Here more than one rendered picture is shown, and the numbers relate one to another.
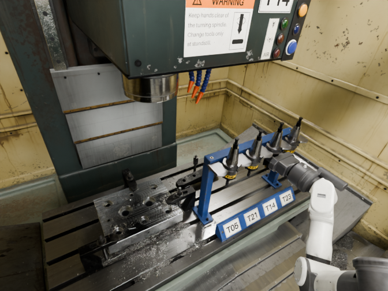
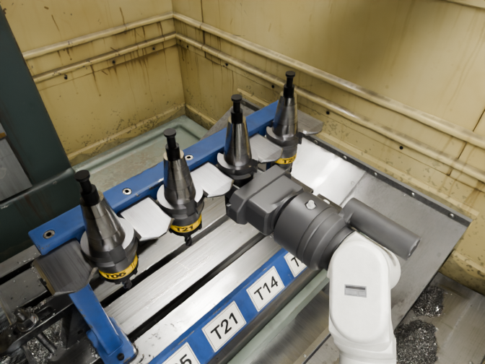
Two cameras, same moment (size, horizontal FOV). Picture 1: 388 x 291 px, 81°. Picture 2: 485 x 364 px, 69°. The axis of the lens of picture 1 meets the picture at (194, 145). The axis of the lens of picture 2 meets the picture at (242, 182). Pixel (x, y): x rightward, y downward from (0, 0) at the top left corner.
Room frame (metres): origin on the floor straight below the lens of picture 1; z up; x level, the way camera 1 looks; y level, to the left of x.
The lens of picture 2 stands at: (0.33, -0.26, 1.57)
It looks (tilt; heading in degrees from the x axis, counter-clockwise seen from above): 43 degrees down; 350
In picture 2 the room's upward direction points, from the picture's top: straight up
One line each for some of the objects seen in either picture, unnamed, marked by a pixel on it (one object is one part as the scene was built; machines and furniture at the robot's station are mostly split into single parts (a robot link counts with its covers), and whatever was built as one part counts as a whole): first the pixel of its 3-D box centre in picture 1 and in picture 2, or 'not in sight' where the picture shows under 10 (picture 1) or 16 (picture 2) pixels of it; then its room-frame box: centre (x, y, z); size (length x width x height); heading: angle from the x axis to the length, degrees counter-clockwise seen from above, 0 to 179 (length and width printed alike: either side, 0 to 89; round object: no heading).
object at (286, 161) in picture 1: (291, 168); (283, 209); (0.66, -0.38, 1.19); 0.13 x 0.12 x 0.10; 124
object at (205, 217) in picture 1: (205, 191); (88, 305); (0.63, -0.06, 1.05); 0.10 x 0.05 x 0.30; 34
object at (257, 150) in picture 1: (256, 146); (177, 174); (0.68, -0.23, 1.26); 0.04 x 0.04 x 0.07
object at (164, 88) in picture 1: (150, 71); not in sight; (0.62, 0.14, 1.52); 0.16 x 0.16 x 0.12
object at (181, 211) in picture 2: (253, 156); (181, 198); (0.68, -0.23, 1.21); 0.06 x 0.06 x 0.03
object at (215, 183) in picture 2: (264, 152); (211, 180); (0.71, -0.28, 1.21); 0.07 x 0.05 x 0.01; 34
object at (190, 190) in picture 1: (180, 199); (41, 329); (0.65, 0.04, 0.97); 0.13 x 0.03 x 0.15; 124
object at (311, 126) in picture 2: (299, 138); (304, 123); (0.84, -0.46, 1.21); 0.07 x 0.05 x 0.01; 34
